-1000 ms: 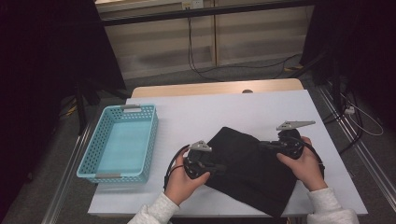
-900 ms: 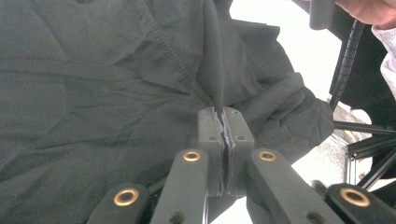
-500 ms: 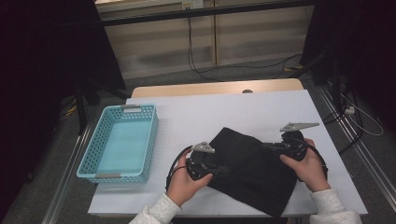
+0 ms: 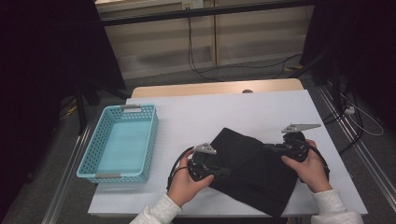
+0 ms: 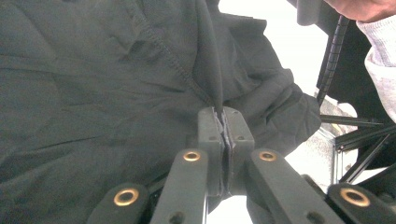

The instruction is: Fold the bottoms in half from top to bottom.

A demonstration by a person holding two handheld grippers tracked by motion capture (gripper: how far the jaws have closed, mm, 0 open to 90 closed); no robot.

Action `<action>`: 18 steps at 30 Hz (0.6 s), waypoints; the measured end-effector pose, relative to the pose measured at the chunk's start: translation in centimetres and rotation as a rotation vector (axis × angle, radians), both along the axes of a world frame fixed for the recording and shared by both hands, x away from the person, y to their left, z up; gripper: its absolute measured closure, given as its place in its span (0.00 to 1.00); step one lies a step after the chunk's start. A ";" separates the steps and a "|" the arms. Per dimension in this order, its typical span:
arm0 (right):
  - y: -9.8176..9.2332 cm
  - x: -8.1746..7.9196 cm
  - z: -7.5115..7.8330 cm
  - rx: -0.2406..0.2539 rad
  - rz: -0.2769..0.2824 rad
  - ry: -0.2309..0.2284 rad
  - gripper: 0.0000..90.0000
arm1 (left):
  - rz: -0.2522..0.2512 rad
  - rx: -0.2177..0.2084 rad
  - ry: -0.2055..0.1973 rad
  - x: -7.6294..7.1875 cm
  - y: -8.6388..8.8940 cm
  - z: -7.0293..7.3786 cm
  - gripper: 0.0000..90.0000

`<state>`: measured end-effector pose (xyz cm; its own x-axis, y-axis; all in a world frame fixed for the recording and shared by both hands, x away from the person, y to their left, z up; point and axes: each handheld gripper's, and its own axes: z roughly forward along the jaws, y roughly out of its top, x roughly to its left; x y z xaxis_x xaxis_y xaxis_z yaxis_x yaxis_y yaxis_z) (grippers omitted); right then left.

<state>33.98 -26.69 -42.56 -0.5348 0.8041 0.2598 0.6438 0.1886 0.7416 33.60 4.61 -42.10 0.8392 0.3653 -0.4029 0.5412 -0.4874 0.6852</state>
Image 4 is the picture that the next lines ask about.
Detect black horizontal bar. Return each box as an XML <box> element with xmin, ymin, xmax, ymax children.
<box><xmin>100</xmin><ymin>0</ymin><xmax>316</xmax><ymax>27</ymax></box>

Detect person's left hand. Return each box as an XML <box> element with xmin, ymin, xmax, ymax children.
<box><xmin>166</xmin><ymin>153</ymin><xmax>215</xmax><ymax>208</ymax></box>

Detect left hand-held gripper cable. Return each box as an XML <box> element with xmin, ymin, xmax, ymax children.
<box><xmin>166</xmin><ymin>146</ymin><xmax>195</xmax><ymax>191</ymax></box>

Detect black pants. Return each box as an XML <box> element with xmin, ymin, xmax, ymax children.
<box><xmin>207</xmin><ymin>127</ymin><xmax>299</xmax><ymax>217</ymax></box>

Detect person's right hand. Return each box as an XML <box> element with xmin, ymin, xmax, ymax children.
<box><xmin>280</xmin><ymin>139</ymin><xmax>332</xmax><ymax>194</ymax></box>

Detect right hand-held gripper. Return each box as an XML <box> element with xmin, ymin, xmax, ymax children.
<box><xmin>264</xmin><ymin>123</ymin><xmax>322</xmax><ymax>162</ymax></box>

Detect black floor cable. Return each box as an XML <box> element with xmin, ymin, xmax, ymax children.
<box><xmin>195</xmin><ymin>53</ymin><xmax>303</xmax><ymax>76</ymax></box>

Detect right hand-held gripper cable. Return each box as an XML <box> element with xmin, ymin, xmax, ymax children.
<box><xmin>295</xmin><ymin>139</ymin><xmax>331</xmax><ymax>183</ymax></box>

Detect black cable bundle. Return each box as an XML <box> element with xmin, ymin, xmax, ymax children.
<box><xmin>321</xmin><ymin>87</ymin><xmax>365</xmax><ymax>156</ymax></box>

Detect yellow strip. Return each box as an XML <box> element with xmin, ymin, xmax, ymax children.
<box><xmin>64</xmin><ymin>104</ymin><xmax>78</xmax><ymax>118</ymax></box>
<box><xmin>283</xmin><ymin>63</ymin><xmax>304</xmax><ymax>73</ymax></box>

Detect black hanging cable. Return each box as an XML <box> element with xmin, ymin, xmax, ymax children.
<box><xmin>186</xmin><ymin>17</ymin><xmax>223</xmax><ymax>83</ymax></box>

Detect wooden table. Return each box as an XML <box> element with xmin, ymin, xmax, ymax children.
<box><xmin>130</xmin><ymin>77</ymin><xmax>304</xmax><ymax>99</ymax></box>

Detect blue plastic basket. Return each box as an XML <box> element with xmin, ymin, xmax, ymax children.
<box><xmin>76</xmin><ymin>104</ymin><xmax>159</xmax><ymax>185</ymax></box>

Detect hand-held gripper cable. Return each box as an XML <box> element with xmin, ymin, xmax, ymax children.
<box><xmin>295</xmin><ymin>139</ymin><xmax>331</xmax><ymax>183</ymax></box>
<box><xmin>166</xmin><ymin>146</ymin><xmax>195</xmax><ymax>191</ymax></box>

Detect black stand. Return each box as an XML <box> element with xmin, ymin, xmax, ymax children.
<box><xmin>288</xmin><ymin>49</ymin><xmax>344</xmax><ymax>106</ymax></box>
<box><xmin>73</xmin><ymin>78</ymin><xmax>132</xmax><ymax>136</ymax></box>

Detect white wall socket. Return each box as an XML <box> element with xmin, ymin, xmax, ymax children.
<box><xmin>181</xmin><ymin>0</ymin><xmax>204</xmax><ymax>10</ymax></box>

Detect white cable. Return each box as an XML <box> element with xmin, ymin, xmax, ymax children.
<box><xmin>340</xmin><ymin>92</ymin><xmax>385</xmax><ymax>137</ymax></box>

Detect black curtain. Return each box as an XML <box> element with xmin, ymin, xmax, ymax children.
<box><xmin>300</xmin><ymin>0</ymin><xmax>396</xmax><ymax>132</ymax></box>
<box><xmin>0</xmin><ymin>0</ymin><xmax>127</xmax><ymax>218</ymax></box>

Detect beige wooden cabinet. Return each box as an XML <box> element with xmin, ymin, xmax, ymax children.
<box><xmin>104</xmin><ymin>5</ymin><xmax>315</xmax><ymax>80</ymax></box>

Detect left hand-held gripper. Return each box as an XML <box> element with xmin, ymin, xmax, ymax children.
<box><xmin>187</xmin><ymin>143</ymin><xmax>232</xmax><ymax>182</ymax></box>

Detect aluminium floor rail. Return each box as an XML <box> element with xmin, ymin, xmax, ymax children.
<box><xmin>41</xmin><ymin>124</ymin><xmax>92</xmax><ymax>224</ymax></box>
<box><xmin>317</xmin><ymin>85</ymin><xmax>396</xmax><ymax>213</ymax></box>

